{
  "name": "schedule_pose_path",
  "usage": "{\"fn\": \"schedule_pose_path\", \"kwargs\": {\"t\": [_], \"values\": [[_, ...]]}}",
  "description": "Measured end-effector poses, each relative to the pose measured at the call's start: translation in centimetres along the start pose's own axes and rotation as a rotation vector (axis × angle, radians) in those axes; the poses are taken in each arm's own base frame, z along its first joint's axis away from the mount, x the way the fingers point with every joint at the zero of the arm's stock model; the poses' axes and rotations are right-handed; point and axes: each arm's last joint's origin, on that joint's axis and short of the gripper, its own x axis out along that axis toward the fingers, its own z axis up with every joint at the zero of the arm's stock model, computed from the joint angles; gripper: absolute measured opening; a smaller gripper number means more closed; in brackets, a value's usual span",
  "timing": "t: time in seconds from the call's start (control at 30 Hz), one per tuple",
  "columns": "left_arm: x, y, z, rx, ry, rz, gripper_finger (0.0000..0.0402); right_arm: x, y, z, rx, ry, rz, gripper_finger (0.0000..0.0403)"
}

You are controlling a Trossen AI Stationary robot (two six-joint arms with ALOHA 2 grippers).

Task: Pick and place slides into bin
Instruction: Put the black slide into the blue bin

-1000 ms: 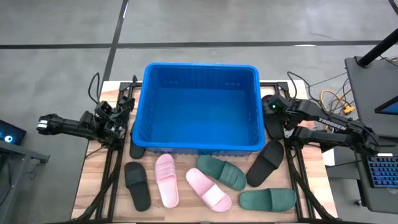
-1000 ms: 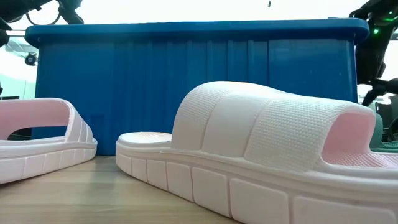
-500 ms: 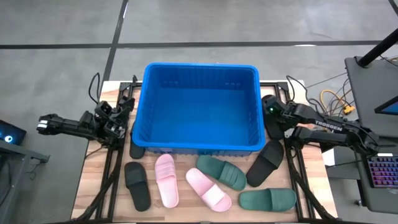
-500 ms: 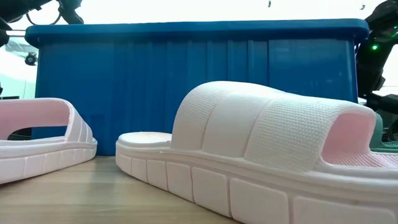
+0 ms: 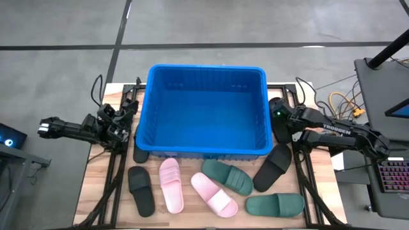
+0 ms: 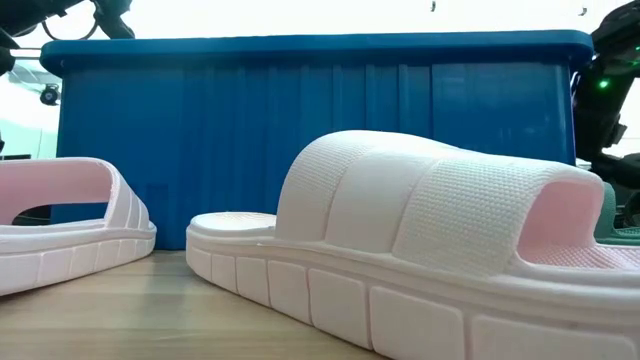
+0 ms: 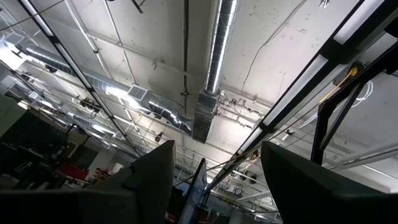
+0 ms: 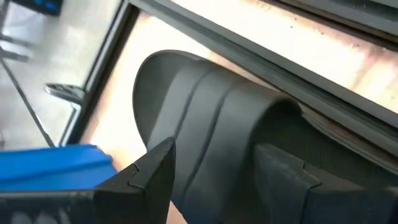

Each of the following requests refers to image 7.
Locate yellow ceiling cord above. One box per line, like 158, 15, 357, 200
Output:
337, 66, 360, 90

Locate round silver ceiling duct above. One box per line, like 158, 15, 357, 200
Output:
203, 0, 239, 96

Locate black aluminium frame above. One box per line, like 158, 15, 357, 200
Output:
310, 40, 398, 166

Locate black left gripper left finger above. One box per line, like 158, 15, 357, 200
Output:
80, 139, 177, 224

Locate black ceiling light strip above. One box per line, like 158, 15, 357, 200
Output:
17, 0, 142, 158

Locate white cable coil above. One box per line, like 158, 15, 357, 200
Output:
350, 80, 374, 108

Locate rectangular metal duct box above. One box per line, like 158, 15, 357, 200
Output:
192, 90, 220, 144

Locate black metal frame bars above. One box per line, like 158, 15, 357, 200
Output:
203, 0, 398, 194

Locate long silver spiral duct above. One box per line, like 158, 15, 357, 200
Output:
15, 44, 194, 136

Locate grey conduit pipe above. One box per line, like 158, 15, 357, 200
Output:
326, 141, 398, 170

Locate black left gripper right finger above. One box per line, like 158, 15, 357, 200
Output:
260, 141, 385, 224

